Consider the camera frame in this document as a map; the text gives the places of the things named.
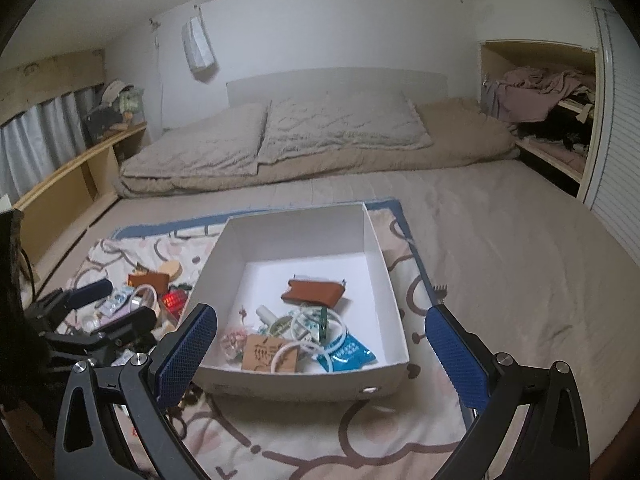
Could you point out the grey curtain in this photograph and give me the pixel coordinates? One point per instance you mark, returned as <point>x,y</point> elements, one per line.
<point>40,140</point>

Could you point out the pink patterned packet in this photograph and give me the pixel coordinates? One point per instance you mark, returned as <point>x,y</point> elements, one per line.
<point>232,342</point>

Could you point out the wooden closet shelf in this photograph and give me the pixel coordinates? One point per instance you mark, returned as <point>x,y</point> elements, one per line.
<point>550,157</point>

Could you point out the white closet door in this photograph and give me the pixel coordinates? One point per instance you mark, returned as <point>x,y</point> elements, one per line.
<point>615,135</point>

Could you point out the red packet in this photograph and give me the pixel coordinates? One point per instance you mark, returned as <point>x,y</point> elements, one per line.
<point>174,302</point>

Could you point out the beige folded comforter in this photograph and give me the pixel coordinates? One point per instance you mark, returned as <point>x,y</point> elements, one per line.
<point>465,130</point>

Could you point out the wooden curtain pelmet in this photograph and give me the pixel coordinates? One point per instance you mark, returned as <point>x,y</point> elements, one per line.
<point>45,80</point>

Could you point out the dark bag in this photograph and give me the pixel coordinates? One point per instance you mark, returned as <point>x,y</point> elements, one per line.
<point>102,125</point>

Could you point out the green white pouch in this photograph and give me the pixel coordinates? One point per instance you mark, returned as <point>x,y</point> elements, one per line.
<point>132,101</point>

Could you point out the grey quilted pillow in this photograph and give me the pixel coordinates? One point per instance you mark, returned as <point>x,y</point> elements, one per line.
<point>345,125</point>
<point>200,140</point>

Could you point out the beige hat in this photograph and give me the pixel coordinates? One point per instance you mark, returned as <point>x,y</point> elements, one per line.
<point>115,91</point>

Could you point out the dark clothes pile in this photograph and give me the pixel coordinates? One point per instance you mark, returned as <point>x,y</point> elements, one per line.
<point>550,132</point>

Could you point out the carved wooden plaque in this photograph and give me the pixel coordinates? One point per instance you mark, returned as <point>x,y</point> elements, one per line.
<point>260,355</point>

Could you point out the blue white medicine sachet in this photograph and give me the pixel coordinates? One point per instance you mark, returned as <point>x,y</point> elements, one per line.
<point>117,302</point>
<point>352,352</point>

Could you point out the white cardboard box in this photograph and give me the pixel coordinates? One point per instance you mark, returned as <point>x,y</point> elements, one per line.
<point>300,240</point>

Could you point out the printed blanket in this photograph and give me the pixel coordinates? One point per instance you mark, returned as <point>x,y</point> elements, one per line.
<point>300,440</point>

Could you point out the small white bottle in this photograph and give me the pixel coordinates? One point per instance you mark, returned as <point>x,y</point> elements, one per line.
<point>266,315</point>

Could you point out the white wall bag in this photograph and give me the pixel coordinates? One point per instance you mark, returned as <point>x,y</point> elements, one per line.
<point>197,45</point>

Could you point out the pink clothes pile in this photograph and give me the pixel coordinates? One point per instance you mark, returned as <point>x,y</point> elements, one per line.
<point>540,90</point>

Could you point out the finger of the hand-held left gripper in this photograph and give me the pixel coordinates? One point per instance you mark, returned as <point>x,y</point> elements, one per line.
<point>127,324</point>
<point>90,292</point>

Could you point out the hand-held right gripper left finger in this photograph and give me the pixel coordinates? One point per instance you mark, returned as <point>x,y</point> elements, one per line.
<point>187,355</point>

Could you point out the round wooden disc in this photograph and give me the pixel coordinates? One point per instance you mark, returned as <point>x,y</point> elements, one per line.
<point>171,270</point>

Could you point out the red-brown box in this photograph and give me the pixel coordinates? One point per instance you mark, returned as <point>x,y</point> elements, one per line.
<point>150,282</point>

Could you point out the small clear cup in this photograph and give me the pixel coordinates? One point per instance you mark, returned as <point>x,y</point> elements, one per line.
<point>90,321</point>

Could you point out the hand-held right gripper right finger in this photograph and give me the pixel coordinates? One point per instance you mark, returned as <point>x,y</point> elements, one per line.
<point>457,355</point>

